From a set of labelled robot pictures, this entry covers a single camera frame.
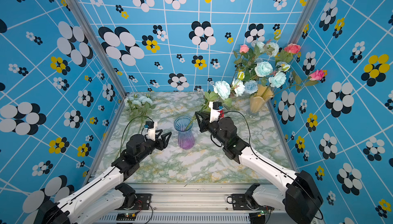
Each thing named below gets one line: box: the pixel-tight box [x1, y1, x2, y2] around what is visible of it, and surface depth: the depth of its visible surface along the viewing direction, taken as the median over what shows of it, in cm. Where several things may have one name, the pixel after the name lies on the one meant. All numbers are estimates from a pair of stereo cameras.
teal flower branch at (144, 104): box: [132, 93, 157, 133], surface depth 111 cm
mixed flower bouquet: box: [231, 38, 328, 98], surface depth 77 cm
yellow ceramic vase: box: [249, 84, 275, 114], surface depth 93 cm
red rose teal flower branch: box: [186, 71, 258, 132], surface depth 61 cm
